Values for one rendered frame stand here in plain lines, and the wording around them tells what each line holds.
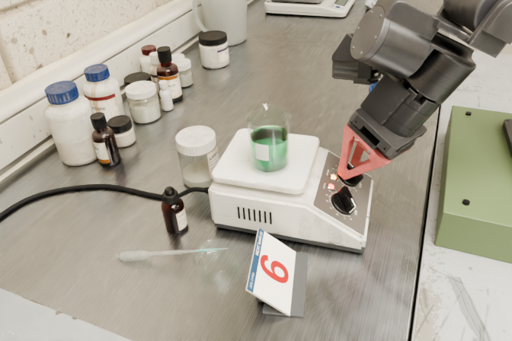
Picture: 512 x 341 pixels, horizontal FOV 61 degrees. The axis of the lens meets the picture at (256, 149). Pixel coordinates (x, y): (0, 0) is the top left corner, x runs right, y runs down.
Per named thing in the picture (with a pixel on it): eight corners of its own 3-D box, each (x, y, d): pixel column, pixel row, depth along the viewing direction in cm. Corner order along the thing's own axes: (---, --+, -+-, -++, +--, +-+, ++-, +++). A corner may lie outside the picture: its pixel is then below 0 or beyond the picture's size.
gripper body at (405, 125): (345, 121, 51) (383, 72, 46) (382, 106, 58) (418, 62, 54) (385, 160, 49) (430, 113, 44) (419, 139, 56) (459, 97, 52)
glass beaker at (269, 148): (295, 177, 53) (295, 120, 49) (251, 182, 53) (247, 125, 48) (286, 150, 58) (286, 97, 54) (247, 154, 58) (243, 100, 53)
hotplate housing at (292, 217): (372, 191, 63) (378, 145, 59) (363, 258, 53) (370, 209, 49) (229, 170, 69) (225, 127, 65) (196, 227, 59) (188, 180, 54)
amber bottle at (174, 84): (160, 95, 92) (151, 46, 86) (180, 91, 93) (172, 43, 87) (163, 104, 89) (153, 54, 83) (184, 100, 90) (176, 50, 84)
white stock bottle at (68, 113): (110, 156, 74) (89, 87, 67) (66, 172, 71) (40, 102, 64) (97, 138, 79) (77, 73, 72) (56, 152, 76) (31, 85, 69)
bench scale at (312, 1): (344, 20, 128) (346, 3, 125) (262, 14, 136) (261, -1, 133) (355, 2, 143) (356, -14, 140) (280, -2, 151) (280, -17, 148)
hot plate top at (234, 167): (321, 141, 60) (321, 136, 60) (303, 196, 51) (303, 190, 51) (239, 132, 64) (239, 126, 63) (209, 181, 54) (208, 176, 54)
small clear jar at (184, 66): (175, 90, 94) (171, 67, 91) (171, 81, 98) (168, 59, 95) (196, 86, 95) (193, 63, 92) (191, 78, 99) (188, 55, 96)
